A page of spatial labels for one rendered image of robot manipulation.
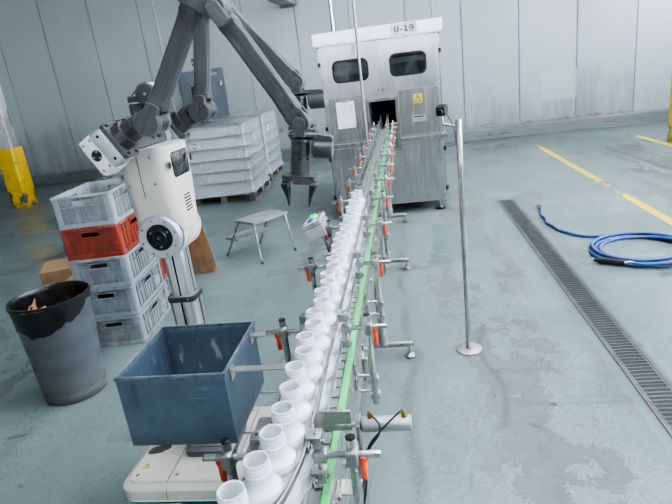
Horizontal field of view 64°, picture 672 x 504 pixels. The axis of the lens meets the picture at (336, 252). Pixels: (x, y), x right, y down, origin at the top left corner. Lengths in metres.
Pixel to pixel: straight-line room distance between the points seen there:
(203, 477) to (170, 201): 1.06
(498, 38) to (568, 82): 1.67
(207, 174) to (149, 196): 6.50
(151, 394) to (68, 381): 2.01
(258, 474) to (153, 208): 1.32
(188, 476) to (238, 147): 6.42
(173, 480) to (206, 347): 0.68
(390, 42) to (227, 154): 3.20
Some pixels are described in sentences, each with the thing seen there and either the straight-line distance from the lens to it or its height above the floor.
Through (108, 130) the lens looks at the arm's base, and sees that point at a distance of 1.80.
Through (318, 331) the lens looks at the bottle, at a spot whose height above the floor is 1.15.
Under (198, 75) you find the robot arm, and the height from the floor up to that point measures 1.71.
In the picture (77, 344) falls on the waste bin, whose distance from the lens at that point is 3.49.
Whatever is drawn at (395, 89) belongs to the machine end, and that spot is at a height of 1.42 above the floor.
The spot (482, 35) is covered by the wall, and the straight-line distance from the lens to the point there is 11.94.
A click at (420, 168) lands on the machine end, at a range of 6.40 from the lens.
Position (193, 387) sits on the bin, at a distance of 1.53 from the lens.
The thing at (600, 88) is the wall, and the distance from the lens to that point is 12.48.
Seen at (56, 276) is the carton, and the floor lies 0.23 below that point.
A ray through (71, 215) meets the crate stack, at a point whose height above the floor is 0.98.
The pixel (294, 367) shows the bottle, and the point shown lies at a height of 1.15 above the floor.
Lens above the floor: 1.65
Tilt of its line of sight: 18 degrees down
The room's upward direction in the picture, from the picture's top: 7 degrees counter-clockwise
